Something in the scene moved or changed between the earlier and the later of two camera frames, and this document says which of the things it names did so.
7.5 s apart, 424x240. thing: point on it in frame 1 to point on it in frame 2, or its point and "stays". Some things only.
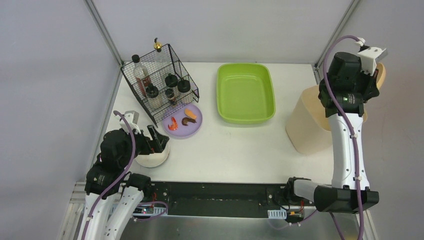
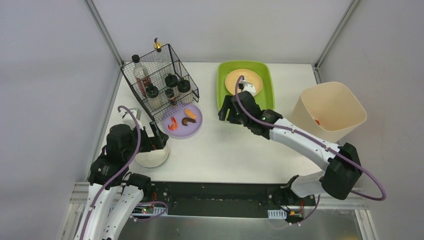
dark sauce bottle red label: x=141 y=76 stays
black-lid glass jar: x=183 y=86 stays
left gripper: x=150 y=141 stays
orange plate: x=381 y=76 to x=251 y=77
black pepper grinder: x=170 y=94 stays
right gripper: x=371 y=84 to x=232 y=110
